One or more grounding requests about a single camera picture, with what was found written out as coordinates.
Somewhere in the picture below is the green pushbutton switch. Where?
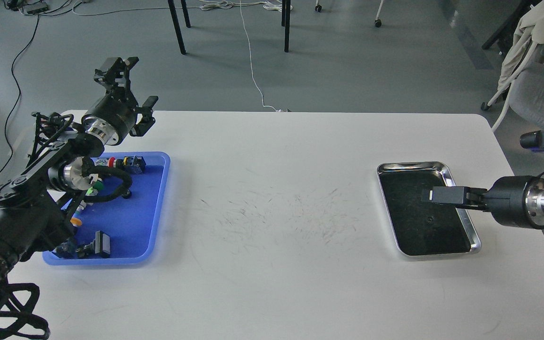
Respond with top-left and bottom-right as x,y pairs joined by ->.
75,174 -> 104,214

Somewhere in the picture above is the blue plastic tray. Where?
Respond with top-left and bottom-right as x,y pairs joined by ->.
42,152 -> 172,266

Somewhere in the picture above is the black table leg right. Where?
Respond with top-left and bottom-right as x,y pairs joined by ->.
281,0 -> 292,52

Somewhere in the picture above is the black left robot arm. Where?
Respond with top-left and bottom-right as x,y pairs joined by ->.
0,57 -> 158,340

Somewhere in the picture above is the black floor cable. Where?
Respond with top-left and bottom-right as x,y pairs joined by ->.
0,0 -> 88,213

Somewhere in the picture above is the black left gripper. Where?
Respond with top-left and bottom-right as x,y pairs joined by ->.
82,57 -> 159,145

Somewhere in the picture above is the shiny metal tray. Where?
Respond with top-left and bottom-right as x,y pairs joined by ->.
376,161 -> 481,260

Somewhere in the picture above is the red pushbutton switch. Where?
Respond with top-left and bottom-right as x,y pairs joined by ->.
104,156 -> 146,174

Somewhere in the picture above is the black table leg left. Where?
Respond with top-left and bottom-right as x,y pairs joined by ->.
168,0 -> 191,55

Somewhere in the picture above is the grey black contact block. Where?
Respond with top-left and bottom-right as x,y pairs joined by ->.
93,158 -> 110,167

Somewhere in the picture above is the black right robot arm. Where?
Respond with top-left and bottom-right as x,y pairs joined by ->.
422,130 -> 544,230

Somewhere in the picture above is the white floor cable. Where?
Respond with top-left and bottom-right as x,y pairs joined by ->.
200,0 -> 294,113

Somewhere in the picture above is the black switch block part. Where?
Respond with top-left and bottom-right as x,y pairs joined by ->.
76,230 -> 111,259

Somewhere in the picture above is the black table leg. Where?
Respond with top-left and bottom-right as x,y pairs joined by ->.
281,0 -> 292,52
168,0 -> 191,55

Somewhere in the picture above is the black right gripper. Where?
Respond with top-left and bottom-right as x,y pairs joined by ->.
421,176 -> 544,230

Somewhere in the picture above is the beige cloth on chair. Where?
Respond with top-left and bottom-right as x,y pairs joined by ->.
487,5 -> 544,130

